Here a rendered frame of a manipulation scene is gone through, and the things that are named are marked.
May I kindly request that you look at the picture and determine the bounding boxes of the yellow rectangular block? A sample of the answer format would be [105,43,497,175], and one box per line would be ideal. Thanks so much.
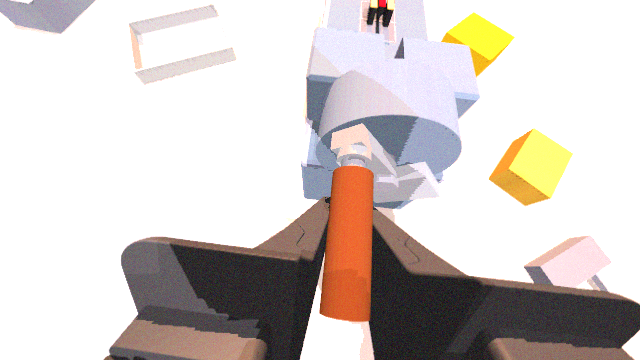
[441,12,514,78]

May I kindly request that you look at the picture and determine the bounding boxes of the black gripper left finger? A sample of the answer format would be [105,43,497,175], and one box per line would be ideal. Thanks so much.
[120,196,330,360]

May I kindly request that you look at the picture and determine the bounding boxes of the yellow cube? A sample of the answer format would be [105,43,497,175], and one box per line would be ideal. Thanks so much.
[488,128,573,206]

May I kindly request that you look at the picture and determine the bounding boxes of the cream shallow open tray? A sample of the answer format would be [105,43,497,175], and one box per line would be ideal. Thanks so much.
[126,3,237,85]

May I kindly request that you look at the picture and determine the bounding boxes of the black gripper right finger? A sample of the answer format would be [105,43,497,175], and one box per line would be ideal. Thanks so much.
[369,206,640,360]

